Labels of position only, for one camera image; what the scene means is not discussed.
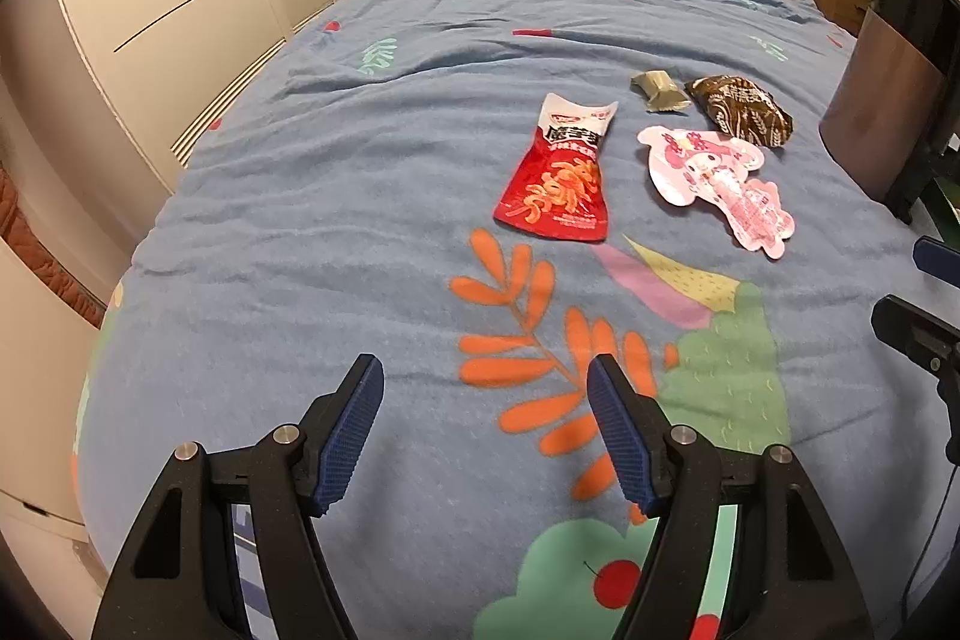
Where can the pink cartoon snack packet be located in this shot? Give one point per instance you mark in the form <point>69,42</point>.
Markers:
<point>705,175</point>

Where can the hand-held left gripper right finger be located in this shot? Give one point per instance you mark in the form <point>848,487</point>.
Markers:
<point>619,437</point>

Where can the brown patterned snack packet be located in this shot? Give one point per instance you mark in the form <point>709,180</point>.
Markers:
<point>739,108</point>

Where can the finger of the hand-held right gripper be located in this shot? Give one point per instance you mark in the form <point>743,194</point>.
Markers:
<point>911,329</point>
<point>937,261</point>

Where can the olive candy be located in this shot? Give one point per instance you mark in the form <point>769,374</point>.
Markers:
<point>660,89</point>

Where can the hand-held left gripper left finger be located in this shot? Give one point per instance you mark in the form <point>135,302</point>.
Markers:
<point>349,437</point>

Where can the red and white snack packet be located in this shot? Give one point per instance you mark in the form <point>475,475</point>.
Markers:
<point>559,190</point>

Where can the grey and black kettle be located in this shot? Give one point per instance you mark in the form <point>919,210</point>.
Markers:
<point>877,85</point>

